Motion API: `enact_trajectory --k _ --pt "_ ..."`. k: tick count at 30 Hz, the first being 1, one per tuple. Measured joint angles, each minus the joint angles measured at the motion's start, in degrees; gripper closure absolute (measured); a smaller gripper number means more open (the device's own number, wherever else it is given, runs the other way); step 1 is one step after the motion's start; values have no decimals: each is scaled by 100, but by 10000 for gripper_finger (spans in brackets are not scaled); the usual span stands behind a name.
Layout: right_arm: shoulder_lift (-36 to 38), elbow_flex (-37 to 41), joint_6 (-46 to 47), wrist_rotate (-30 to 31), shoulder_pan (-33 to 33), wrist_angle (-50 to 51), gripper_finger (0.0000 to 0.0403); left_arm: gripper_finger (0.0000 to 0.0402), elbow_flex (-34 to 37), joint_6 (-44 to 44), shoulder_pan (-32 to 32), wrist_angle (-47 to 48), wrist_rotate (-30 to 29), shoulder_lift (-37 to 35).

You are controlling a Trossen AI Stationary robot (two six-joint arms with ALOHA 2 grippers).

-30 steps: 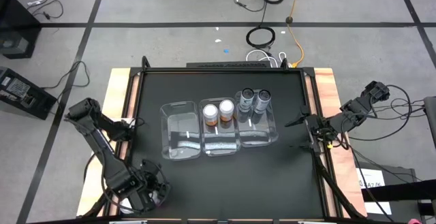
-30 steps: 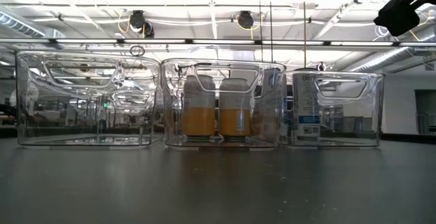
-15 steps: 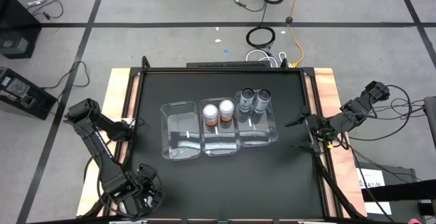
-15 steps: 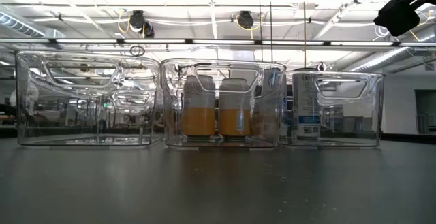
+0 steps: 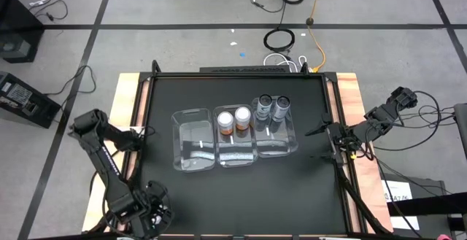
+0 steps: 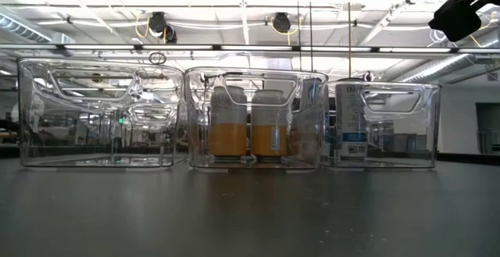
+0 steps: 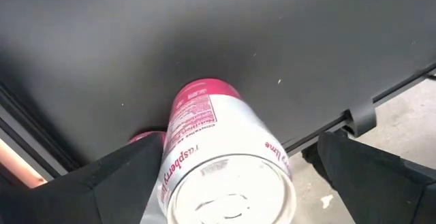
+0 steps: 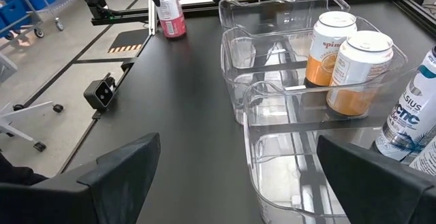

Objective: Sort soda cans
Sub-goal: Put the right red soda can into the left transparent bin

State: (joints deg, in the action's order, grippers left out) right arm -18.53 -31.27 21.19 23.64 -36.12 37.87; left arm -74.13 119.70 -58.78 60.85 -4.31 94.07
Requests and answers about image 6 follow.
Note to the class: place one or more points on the silver ventilation duct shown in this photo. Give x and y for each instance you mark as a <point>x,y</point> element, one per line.
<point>449,66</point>

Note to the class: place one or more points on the orange and white soda can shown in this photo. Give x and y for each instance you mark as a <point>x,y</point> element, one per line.
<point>227,140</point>
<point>265,140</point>

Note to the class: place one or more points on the ribbed ventilation duct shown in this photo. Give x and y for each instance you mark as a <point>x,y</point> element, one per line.
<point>23,28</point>

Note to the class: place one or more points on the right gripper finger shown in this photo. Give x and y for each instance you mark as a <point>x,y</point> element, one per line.
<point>455,18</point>

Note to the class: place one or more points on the clear plastic bin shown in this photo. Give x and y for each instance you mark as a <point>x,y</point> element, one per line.
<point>199,132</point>
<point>97,140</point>
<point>402,140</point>

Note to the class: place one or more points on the black ceiling device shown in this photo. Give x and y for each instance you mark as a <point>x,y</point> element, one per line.
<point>281,22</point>
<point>158,22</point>

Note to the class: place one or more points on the horizontal light bar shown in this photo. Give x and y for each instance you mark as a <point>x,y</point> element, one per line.
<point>254,47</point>

